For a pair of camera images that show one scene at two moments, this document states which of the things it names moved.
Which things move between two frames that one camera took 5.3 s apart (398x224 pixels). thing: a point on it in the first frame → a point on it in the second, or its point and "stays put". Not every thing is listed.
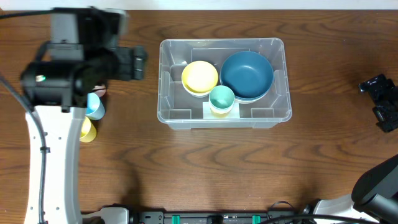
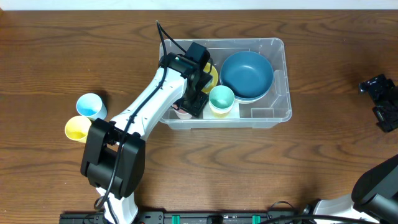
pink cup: [100, 90] → [182, 114]
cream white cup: [221, 111] stays put
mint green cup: [221, 97] stays put
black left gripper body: [137, 63] → [195, 104]
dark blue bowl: [248, 87] stays put
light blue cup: [95, 110] stays put
